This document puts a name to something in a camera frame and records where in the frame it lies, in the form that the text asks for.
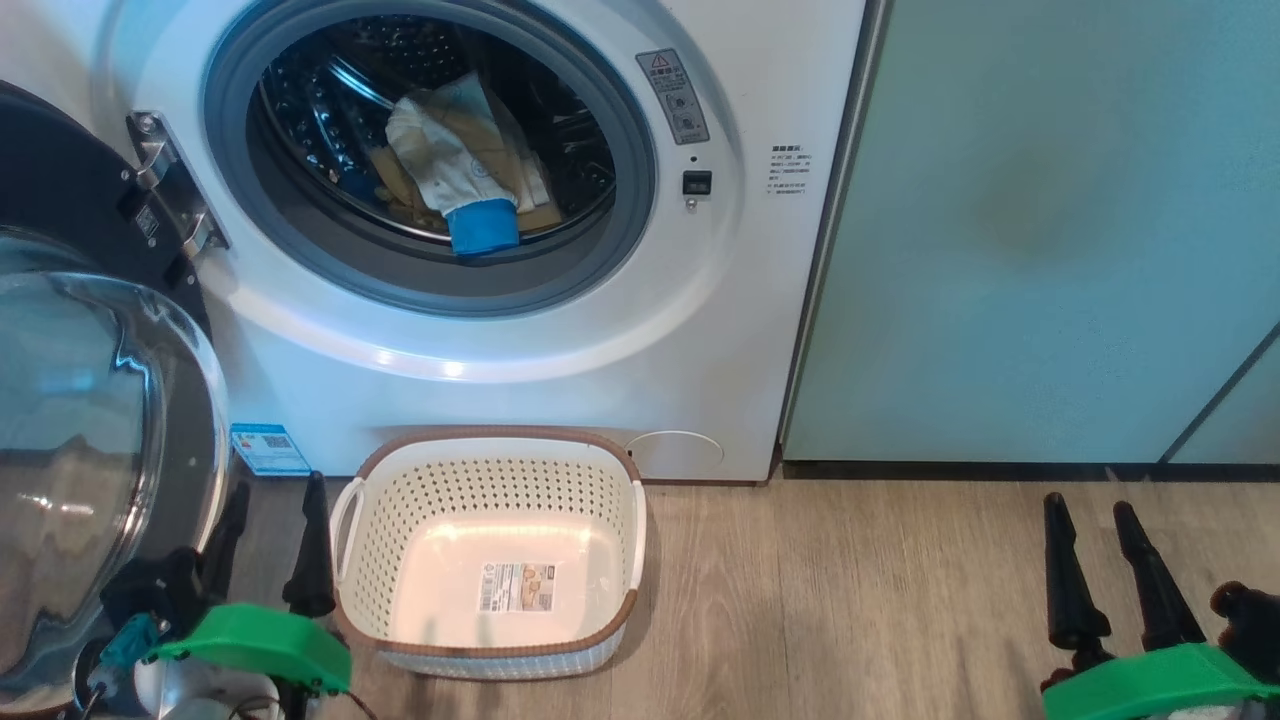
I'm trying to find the cream perforated laundry basket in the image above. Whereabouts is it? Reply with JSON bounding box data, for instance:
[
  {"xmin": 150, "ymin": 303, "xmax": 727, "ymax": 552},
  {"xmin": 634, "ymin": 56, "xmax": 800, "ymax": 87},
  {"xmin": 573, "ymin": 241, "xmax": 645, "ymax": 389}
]
[{"xmin": 330, "ymin": 426, "xmax": 648, "ymax": 681}]

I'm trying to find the perforated steel drum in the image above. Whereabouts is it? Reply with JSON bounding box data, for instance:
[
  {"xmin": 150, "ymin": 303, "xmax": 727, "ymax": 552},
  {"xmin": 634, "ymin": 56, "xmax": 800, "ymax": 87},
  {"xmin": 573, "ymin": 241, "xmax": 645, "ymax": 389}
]
[{"xmin": 247, "ymin": 12, "xmax": 618, "ymax": 251}]

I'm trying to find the grey warning sticker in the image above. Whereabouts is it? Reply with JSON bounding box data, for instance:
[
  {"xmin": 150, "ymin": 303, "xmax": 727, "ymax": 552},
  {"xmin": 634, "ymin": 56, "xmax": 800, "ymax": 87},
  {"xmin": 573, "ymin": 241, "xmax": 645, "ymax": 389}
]
[{"xmin": 636, "ymin": 48, "xmax": 711, "ymax": 146}]

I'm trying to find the grey rubber door gasket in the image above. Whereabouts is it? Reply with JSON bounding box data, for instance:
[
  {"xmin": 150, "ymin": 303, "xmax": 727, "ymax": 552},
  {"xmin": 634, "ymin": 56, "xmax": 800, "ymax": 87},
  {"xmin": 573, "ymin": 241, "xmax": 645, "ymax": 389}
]
[{"xmin": 202, "ymin": 0, "xmax": 658, "ymax": 319}]

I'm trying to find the white washing machine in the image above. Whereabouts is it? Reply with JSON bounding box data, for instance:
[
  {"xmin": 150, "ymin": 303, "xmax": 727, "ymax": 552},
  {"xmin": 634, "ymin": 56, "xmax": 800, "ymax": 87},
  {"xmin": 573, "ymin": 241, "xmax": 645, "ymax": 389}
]
[{"xmin": 0, "ymin": 0, "xmax": 869, "ymax": 486}]

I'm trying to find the round white filter cover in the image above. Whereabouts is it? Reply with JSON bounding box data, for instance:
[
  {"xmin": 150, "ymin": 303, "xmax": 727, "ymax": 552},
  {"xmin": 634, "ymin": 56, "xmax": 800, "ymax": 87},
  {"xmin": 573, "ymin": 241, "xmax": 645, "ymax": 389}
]
[{"xmin": 625, "ymin": 430, "xmax": 725, "ymax": 481}]

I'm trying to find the yellow bear print garment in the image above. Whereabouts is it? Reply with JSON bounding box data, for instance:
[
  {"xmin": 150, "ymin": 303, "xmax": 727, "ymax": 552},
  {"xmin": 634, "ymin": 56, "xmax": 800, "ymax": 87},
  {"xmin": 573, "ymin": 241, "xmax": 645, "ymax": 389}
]
[{"xmin": 370, "ymin": 95, "xmax": 563, "ymax": 236}]

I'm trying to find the wide pale green cabinet door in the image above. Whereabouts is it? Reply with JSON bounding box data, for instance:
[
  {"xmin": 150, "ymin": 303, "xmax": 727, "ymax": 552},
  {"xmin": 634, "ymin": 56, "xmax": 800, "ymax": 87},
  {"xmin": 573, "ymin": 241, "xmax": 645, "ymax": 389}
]
[{"xmin": 782, "ymin": 0, "xmax": 1280, "ymax": 466}]

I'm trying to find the dark grey round glass door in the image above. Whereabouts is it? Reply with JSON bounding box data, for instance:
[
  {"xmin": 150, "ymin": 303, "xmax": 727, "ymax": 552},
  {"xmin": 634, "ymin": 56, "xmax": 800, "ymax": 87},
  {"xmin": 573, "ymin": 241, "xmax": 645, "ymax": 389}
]
[{"xmin": 0, "ymin": 80, "xmax": 233, "ymax": 716}]

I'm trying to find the teal cable connector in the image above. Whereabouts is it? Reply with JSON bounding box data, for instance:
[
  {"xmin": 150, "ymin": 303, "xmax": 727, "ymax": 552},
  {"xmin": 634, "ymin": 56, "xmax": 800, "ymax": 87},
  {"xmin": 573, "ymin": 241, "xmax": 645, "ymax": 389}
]
[{"xmin": 98, "ymin": 613, "xmax": 161, "ymax": 673}]

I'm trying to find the paper basket label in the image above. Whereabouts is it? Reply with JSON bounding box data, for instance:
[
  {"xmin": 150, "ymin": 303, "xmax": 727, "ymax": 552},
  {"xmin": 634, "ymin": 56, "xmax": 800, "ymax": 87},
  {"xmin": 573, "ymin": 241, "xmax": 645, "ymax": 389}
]
[{"xmin": 478, "ymin": 561, "xmax": 554, "ymax": 613}]

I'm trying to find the blue energy label sticker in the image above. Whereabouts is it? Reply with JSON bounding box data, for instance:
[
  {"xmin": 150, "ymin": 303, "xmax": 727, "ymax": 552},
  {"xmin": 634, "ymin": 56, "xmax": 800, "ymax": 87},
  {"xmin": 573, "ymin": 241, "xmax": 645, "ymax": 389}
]
[{"xmin": 230, "ymin": 423, "xmax": 313, "ymax": 477}]

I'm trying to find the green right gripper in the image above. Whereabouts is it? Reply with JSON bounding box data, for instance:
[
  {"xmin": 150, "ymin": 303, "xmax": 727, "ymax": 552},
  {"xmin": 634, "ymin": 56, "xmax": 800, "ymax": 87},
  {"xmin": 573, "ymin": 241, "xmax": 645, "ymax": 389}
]
[{"xmin": 1042, "ymin": 492, "xmax": 1280, "ymax": 720}]

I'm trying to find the metal door hinge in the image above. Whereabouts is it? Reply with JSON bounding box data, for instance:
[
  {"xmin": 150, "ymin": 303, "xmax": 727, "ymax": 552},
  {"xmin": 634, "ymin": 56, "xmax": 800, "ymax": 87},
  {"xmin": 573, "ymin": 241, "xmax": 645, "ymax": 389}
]
[{"xmin": 125, "ymin": 110, "xmax": 231, "ymax": 263}]

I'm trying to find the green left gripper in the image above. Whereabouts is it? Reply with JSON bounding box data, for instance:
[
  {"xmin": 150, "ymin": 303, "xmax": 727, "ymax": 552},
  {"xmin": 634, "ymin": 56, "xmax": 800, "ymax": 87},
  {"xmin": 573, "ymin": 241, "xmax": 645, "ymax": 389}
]
[{"xmin": 145, "ymin": 471, "xmax": 353, "ymax": 696}]

